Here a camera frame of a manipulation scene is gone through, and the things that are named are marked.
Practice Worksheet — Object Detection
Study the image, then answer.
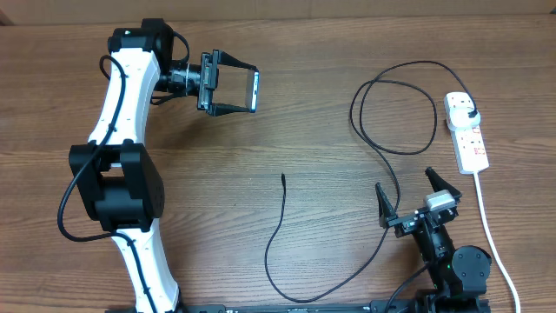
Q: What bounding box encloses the white power strip cord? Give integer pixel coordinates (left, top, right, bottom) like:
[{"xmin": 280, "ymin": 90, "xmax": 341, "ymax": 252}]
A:
[{"xmin": 472, "ymin": 171, "xmax": 522, "ymax": 313}]

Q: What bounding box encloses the black USB charging cable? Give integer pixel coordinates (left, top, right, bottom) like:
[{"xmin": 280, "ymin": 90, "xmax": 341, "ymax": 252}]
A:
[{"xmin": 263, "ymin": 60, "xmax": 479, "ymax": 304}]

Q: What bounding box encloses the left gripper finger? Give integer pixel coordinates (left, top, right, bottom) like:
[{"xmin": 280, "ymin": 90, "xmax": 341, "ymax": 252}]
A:
[
  {"xmin": 213, "ymin": 50, "xmax": 258, "ymax": 71},
  {"xmin": 210, "ymin": 103, "xmax": 254, "ymax": 117}
]

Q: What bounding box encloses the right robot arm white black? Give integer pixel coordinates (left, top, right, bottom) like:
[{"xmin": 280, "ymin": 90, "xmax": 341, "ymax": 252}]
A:
[{"xmin": 370, "ymin": 167, "xmax": 492, "ymax": 313}]

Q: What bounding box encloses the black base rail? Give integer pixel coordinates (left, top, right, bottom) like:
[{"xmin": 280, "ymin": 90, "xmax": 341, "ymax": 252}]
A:
[{"xmin": 105, "ymin": 300, "xmax": 491, "ymax": 313}]

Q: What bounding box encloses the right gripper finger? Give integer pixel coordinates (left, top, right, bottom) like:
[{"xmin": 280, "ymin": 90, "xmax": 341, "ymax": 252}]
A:
[
  {"xmin": 425, "ymin": 167, "xmax": 462, "ymax": 201},
  {"xmin": 374, "ymin": 183, "xmax": 398, "ymax": 228}
]

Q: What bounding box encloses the white power strip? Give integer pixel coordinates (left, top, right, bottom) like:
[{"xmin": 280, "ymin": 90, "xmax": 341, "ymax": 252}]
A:
[{"xmin": 444, "ymin": 91, "xmax": 489, "ymax": 175}]

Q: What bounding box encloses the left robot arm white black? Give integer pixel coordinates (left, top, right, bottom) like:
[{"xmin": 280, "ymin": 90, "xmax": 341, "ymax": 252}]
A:
[{"xmin": 61, "ymin": 18, "xmax": 260, "ymax": 312}]

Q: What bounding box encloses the blue Samsung Galaxy smartphone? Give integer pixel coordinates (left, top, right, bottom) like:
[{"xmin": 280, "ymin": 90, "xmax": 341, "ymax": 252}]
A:
[{"xmin": 245, "ymin": 70, "xmax": 260, "ymax": 113}]

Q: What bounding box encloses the white charger adapter plug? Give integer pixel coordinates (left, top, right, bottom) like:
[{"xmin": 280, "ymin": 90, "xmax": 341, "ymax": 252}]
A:
[{"xmin": 447, "ymin": 107, "xmax": 481, "ymax": 131}]

